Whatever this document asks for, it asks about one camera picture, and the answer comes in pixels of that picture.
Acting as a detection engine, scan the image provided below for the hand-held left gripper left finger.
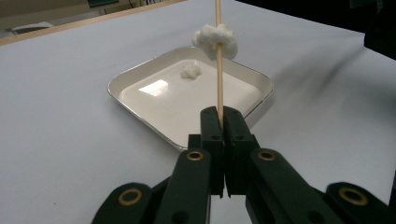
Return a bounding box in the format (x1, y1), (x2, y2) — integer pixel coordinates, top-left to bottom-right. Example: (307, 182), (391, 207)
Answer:
(188, 105), (226, 199)

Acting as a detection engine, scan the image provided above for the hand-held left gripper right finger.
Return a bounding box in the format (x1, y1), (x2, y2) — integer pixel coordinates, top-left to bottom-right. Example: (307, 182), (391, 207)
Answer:
(222, 105), (262, 199)

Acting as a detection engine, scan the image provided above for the white square tray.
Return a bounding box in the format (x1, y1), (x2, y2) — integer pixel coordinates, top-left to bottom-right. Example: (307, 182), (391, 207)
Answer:
(106, 46), (276, 153)

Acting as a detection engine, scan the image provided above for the wooden skewer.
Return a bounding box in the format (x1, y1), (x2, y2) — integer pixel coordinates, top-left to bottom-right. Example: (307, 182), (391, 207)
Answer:
(214, 0), (225, 129)

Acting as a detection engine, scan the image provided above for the white cotton ball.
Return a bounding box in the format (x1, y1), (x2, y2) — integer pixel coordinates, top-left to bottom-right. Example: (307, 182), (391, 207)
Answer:
(179, 62), (203, 80)
(191, 23), (239, 62)

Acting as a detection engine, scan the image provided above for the dark curtain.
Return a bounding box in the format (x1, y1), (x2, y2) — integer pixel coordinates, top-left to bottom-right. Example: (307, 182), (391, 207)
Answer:
(235, 0), (396, 61)

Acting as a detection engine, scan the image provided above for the white background object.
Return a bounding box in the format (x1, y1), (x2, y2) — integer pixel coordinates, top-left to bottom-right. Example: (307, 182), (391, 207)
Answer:
(10, 21), (56, 36)

